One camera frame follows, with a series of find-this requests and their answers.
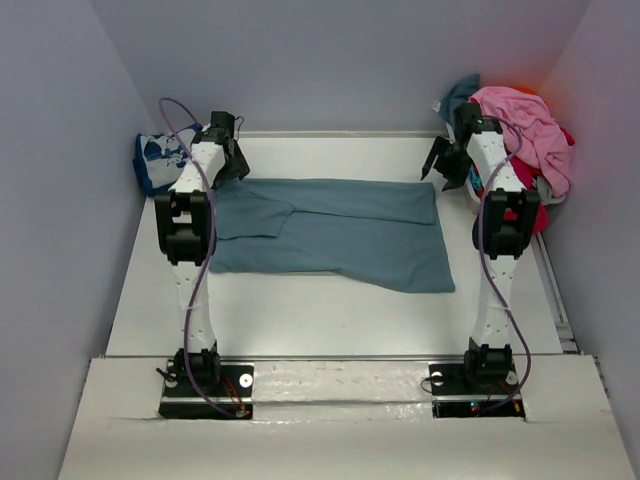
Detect magenta t shirt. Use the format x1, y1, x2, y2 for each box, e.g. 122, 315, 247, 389
510, 156, 555, 236

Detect pink t shirt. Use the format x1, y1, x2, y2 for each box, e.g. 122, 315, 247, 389
470, 86, 574, 197

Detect grey white t shirt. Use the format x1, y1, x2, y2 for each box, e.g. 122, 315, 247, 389
535, 176, 567, 205

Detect teal t shirt in pile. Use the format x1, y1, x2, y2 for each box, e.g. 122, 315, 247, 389
433, 73, 481, 125

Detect folded blue mickey t shirt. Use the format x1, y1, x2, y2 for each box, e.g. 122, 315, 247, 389
132, 124, 200, 197

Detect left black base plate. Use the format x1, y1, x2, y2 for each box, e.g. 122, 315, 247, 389
156, 361, 255, 421

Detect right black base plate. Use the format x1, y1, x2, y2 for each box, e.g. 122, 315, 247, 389
420, 363, 525, 419

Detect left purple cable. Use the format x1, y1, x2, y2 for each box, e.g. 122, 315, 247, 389
158, 97, 251, 419

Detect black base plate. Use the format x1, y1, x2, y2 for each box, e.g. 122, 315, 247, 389
420, 363, 525, 419
156, 361, 255, 421

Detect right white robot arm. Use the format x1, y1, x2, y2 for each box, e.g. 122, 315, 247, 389
421, 101, 540, 396

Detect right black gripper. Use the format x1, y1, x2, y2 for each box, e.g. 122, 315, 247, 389
425, 136, 476, 191

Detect light blue t shirt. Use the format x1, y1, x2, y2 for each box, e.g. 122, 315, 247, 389
468, 164, 484, 196

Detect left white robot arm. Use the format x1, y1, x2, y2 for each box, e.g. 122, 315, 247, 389
154, 111, 249, 399

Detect grey-blue t shirt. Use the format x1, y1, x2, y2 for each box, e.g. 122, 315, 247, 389
209, 178, 455, 294

